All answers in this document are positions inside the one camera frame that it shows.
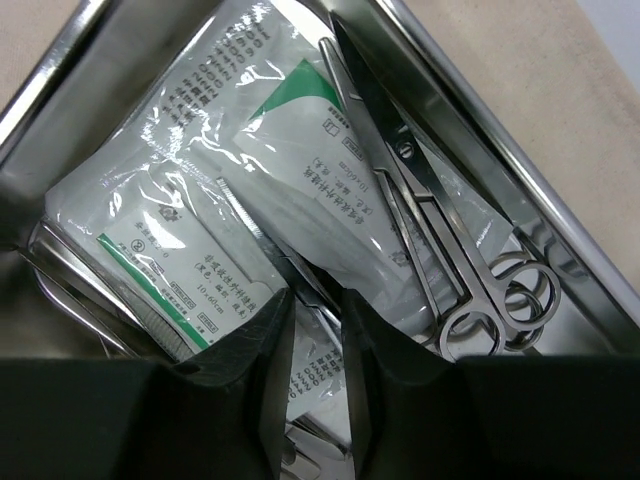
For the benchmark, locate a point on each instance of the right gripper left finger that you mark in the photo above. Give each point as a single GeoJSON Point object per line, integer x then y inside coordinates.
{"type": "Point", "coordinates": [219, 415]}

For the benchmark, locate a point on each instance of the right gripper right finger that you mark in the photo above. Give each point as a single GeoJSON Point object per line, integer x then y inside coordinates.
{"type": "Point", "coordinates": [414, 415]}

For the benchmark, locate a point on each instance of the steel surgical scissors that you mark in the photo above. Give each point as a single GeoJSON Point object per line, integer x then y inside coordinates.
{"type": "Point", "coordinates": [515, 304]}

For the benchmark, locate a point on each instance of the stainless steel instrument tray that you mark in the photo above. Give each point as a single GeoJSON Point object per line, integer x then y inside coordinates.
{"type": "Point", "coordinates": [287, 240]}

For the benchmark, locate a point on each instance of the beige surgical wrap cloth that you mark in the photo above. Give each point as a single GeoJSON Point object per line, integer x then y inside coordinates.
{"type": "Point", "coordinates": [524, 94]}

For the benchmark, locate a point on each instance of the steel needle holder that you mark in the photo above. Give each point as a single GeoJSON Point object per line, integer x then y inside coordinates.
{"type": "Point", "coordinates": [416, 199]}

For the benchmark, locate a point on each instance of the steel tweezers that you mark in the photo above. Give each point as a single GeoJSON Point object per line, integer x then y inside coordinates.
{"type": "Point", "coordinates": [162, 258]}

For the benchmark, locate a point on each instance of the green white suture packet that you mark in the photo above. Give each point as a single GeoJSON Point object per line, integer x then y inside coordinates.
{"type": "Point", "coordinates": [192, 113]}
{"type": "Point", "coordinates": [322, 200]}

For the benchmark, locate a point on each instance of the steel scalpel handle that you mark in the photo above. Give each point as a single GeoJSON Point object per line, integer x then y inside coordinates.
{"type": "Point", "coordinates": [310, 452]}

